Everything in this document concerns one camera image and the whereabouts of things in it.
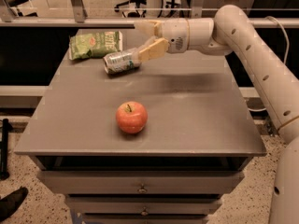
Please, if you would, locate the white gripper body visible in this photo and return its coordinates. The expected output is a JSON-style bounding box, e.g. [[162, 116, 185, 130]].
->
[[161, 19, 189, 53]]

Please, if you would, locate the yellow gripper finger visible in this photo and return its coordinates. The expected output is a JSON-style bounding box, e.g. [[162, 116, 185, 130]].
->
[[134, 20, 162, 37], [136, 36, 169, 62]]

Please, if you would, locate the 7up soda can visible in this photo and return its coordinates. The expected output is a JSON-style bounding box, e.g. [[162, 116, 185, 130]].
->
[[103, 48, 141, 75]]

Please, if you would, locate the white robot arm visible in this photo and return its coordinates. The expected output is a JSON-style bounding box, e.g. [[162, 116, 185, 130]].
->
[[134, 5, 299, 224]]

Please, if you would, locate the black office chair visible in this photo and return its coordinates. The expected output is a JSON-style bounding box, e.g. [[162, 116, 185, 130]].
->
[[114, 0, 147, 18]]

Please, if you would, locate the green chip bag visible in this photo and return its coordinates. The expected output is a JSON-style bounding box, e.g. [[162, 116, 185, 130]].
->
[[69, 31, 122, 61]]

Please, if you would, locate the red apple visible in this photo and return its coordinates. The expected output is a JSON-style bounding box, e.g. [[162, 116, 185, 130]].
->
[[116, 101, 148, 134]]

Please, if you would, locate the metal railing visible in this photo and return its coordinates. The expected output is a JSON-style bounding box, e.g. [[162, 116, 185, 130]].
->
[[0, 0, 299, 29]]

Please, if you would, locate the grey drawer cabinet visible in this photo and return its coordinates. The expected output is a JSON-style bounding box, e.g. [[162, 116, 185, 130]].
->
[[16, 51, 266, 224]]

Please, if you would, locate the top grey drawer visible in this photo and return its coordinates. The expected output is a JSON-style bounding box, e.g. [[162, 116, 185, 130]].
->
[[37, 171, 244, 194]]

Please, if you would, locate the grey drawer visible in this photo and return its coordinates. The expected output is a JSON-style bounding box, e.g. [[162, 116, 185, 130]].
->
[[66, 196, 221, 215], [37, 171, 244, 194]]

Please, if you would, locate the middle grey drawer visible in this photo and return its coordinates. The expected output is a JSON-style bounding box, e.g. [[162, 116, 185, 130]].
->
[[66, 196, 221, 215]]

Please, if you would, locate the black vertical stand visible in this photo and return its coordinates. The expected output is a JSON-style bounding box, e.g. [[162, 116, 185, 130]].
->
[[0, 119, 12, 180]]

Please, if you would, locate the black shoe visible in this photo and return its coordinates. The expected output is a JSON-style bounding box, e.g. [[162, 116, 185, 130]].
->
[[0, 187, 28, 221]]

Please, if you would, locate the white cable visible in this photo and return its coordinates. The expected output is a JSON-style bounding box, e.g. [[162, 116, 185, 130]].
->
[[247, 15, 291, 112]]

